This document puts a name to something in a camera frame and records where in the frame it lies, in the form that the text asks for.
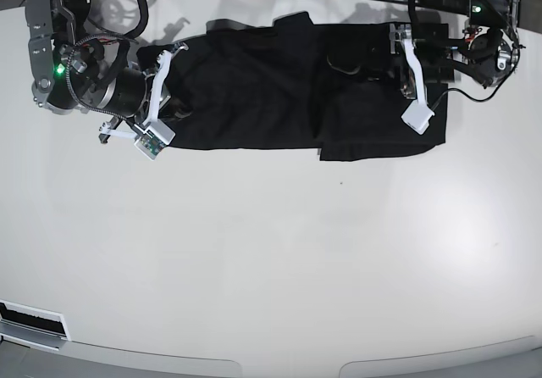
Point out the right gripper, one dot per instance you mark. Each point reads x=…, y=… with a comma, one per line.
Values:
x=157, y=104

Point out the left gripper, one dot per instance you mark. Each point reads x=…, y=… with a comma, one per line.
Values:
x=375, y=62

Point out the black t-shirt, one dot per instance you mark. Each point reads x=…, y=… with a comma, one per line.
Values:
x=265, y=88

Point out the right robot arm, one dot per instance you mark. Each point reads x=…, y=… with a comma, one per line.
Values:
x=74, y=69

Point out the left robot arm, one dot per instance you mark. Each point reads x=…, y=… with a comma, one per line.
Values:
x=441, y=38

